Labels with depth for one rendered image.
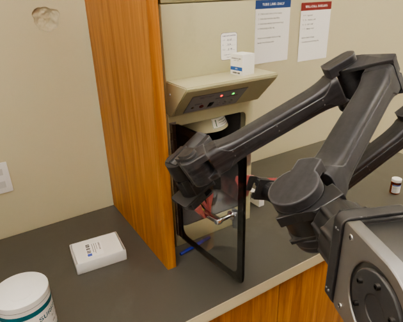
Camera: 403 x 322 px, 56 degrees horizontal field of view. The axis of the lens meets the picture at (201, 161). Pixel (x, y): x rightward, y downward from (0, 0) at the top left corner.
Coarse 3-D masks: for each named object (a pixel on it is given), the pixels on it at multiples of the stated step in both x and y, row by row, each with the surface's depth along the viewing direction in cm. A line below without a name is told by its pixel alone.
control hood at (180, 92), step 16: (176, 80) 106; (192, 80) 105; (208, 80) 105; (224, 80) 104; (240, 80) 106; (256, 80) 109; (272, 80) 114; (176, 96) 103; (192, 96) 101; (256, 96) 121; (176, 112) 107
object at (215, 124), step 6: (204, 120) 122; (210, 120) 123; (216, 120) 124; (222, 120) 126; (186, 126) 124; (192, 126) 123; (198, 126) 122; (204, 126) 122; (210, 126) 123; (216, 126) 123; (222, 126) 125; (204, 132) 122; (210, 132) 123
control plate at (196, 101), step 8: (240, 88) 109; (200, 96) 103; (208, 96) 105; (216, 96) 108; (224, 96) 110; (232, 96) 112; (240, 96) 115; (192, 104) 106; (200, 104) 108; (208, 104) 110; (216, 104) 113; (224, 104) 115; (184, 112) 109
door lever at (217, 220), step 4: (204, 208) 101; (204, 212) 100; (208, 212) 99; (228, 212) 99; (208, 216) 98; (212, 216) 97; (216, 216) 97; (224, 216) 97; (228, 216) 98; (232, 216) 98; (212, 220) 97; (216, 220) 95; (220, 220) 96; (224, 220) 97; (216, 224) 96
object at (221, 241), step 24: (240, 168) 90; (216, 192) 101; (240, 192) 93; (192, 216) 116; (240, 216) 96; (192, 240) 120; (216, 240) 108; (240, 240) 98; (216, 264) 112; (240, 264) 102
